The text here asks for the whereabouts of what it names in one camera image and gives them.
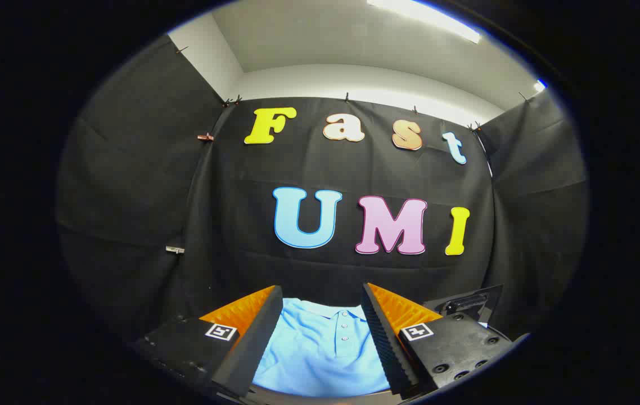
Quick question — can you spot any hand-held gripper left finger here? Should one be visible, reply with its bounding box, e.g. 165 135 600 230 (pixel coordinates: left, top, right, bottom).
133 285 283 398

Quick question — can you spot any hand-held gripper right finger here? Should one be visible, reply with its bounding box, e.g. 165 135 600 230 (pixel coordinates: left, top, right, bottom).
361 282 515 400

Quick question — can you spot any light blue polo shirt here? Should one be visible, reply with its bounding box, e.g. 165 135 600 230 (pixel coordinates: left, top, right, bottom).
253 298 391 398

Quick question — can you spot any black backdrop cloth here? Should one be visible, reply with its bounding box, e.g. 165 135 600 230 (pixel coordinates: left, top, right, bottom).
56 34 588 345

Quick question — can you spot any long ceiling light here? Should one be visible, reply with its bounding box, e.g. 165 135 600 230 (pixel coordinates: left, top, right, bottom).
367 0 483 44

